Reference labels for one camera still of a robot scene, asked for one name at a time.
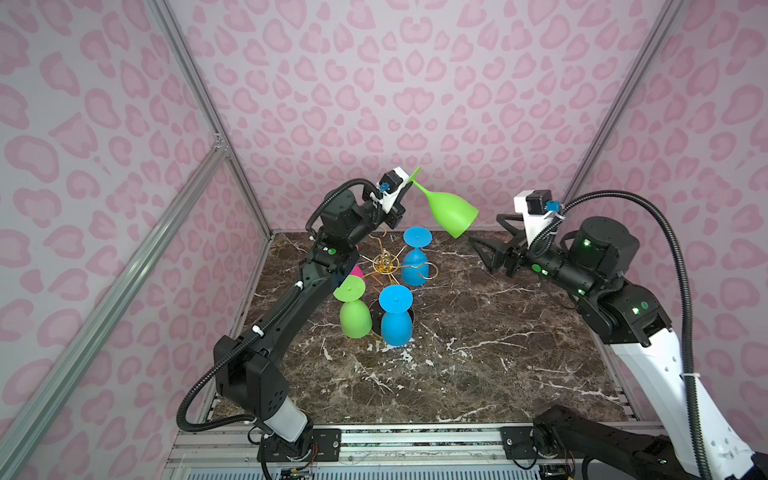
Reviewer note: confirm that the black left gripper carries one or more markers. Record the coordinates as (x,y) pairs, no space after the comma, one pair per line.
(392,217)

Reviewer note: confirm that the blue wine glass back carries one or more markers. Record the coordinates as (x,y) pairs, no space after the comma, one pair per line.
(415,266)

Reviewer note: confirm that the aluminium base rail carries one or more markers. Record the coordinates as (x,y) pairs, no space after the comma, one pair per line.
(406,451)

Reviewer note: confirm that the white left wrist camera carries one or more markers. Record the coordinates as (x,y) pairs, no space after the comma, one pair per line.
(392,183)

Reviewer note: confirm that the aluminium diagonal frame bar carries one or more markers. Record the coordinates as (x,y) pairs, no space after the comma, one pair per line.
(34,420)

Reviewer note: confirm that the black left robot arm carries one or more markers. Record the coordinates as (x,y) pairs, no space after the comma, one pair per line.
(247,367)

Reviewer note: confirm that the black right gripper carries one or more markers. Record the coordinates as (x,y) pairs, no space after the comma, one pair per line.
(519,250)

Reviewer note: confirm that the gold wire glass rack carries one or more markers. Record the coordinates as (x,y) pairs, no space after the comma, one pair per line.
(382,269)

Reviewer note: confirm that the blue wine glass front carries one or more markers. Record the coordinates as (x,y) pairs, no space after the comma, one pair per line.
(396,323)

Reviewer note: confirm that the blue wine glass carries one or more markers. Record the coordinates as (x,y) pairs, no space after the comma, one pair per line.
(415,266)
(396,323)

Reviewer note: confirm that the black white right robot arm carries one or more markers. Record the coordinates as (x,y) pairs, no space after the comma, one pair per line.
(632,322)

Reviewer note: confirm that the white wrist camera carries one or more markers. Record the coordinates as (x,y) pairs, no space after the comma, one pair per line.
(392,183)
(538,210)

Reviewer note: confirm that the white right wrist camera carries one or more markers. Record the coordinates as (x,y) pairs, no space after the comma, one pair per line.
(538,210)

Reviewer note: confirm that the magenta plastic wine glass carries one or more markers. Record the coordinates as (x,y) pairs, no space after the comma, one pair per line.
(357,271)

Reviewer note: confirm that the green wine glass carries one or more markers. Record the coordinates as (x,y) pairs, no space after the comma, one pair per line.
(453,213)
(355,316)

